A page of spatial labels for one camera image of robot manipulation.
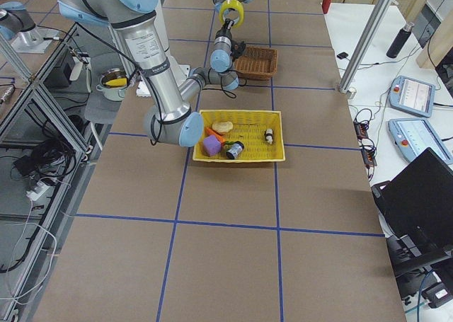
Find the yellow tape roll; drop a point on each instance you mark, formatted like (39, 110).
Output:
(231, 10)

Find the brown wicker basket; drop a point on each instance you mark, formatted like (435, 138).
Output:
(257, 63)

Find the yellow woven basket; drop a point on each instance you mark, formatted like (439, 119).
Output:
(249, 128)

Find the toy croissant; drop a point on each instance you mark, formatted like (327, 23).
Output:
(222, 127)

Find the toy carrot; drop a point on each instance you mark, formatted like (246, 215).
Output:
(221, 139)

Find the toy panda figurine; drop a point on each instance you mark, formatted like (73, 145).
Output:
(269, 136)

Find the purple foam block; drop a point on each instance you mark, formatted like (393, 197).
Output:
(211, 145)

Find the white pot with lid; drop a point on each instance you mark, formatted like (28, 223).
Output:
(113, 84)

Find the black water bottle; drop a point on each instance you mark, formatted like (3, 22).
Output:
(400, 40)

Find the teach pendant far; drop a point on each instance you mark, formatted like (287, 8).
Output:
(412, 96)

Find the teach pendant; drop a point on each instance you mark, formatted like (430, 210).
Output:
(412, 96)
(413, 136)

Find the teach pendant near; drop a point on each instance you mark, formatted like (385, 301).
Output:
(413, 136)

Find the black laptop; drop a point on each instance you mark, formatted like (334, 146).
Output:
(418, 201)

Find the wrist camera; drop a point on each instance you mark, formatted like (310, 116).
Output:
(237, 49)

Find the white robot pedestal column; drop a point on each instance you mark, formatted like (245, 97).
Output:
(180, 71)

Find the aluminium frame post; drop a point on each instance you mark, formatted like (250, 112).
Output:
(377, 15)

